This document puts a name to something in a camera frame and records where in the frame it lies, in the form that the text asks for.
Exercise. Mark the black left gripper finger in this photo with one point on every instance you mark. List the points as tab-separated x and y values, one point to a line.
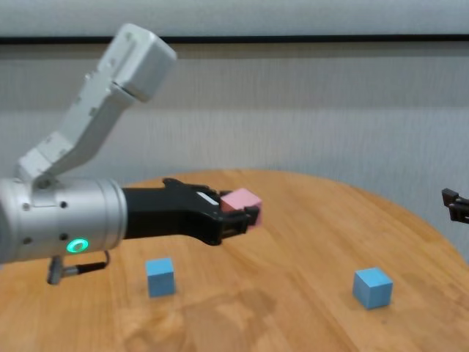
234	223
219	193

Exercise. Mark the blue wooden cube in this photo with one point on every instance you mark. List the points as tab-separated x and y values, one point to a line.
372	289
160	276

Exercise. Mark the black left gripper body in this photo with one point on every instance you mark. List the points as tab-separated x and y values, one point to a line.
168	212

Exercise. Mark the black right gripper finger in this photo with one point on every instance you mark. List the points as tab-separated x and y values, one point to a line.
459	210

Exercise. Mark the pink wooden cube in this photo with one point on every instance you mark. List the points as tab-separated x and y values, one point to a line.
240	201

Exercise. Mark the black wall strip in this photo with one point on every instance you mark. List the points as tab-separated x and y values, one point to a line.
293	39

